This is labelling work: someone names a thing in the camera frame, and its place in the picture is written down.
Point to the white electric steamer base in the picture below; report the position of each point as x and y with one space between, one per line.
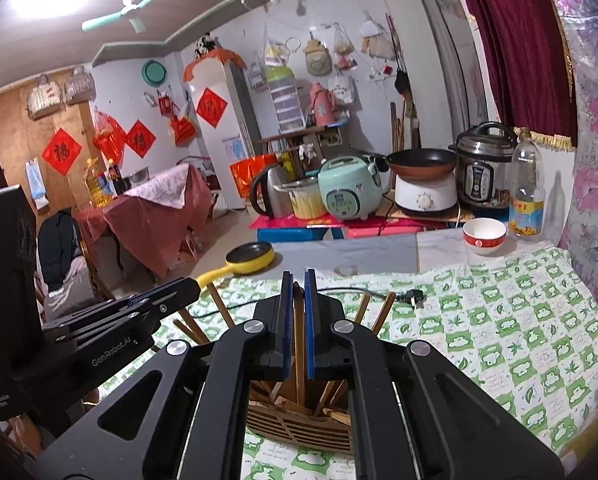
426 192

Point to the orange cloth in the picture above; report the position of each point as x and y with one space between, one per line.
214 58

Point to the red gift bag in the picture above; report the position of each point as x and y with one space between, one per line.
251 172

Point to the dark sauce bottle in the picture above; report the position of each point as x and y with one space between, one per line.
115 180

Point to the steel electric kettle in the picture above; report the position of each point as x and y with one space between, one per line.
271 192

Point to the green white patterned tablecloth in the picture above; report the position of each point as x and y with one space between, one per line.
504 340

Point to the dark red curtain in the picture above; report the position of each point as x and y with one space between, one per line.
519 50

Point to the mint green rice cooker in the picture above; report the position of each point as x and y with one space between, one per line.
349 190

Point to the steel pot yellow contents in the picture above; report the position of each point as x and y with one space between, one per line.
301 200

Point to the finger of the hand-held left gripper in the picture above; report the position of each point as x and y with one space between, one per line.
169 287
169 307

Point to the wooden chopstick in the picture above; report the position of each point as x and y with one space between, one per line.
299 340

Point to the brown slatted chopstick holder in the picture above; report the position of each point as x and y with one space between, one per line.
299 432

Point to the clear plastic bottle yellow label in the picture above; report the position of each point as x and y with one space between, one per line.
526 205

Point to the bunch of wooden chopsticks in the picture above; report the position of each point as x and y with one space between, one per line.
221 310

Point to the light blue plastic bag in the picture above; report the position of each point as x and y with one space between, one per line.
36 185

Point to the pink thermos flask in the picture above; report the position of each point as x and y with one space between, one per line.
321 105

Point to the red hanging bag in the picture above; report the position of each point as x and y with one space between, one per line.
183 131

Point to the yellow frying pan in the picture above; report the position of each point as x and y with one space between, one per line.
251 257

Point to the brown frying pan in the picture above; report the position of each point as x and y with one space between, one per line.
421 162

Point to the woven handbag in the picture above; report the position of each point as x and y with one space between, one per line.
79 87
45 99

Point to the white plastic hanging bag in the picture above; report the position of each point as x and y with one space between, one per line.
341 90

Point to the black white plush toy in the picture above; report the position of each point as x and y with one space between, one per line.
205 46

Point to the green plastic basin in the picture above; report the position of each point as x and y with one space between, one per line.
154 72

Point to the green ceiling fan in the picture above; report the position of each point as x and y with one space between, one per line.
129 12

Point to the white refrigerator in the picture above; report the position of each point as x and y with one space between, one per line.
224 150

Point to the yellow cooking oil bottle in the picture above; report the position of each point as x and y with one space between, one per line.
97 185

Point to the dark jacket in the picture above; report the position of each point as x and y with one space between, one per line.
59 250

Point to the blue plastic stool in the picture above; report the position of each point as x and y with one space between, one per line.
289 234

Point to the green cloth hanging bag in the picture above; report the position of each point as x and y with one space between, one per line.
317 57

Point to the steel black pressure cooker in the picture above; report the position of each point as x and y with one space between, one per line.
484 170

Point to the table with red cloth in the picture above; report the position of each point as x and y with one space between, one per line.
144 215

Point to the clear plastic drawer unit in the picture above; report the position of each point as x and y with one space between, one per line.
285 105

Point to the red white bowl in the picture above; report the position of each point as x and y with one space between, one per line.
484 240

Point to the floral plastic sheet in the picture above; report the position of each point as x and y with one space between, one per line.
596 125

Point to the wooden wall shelf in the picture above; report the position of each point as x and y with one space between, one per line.
304 135

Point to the red diamond paper decoration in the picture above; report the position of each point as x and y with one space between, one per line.
211 107
140 138
61 151

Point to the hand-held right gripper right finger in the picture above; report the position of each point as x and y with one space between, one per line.
315 325

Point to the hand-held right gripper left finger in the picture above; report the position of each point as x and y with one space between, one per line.
278 325

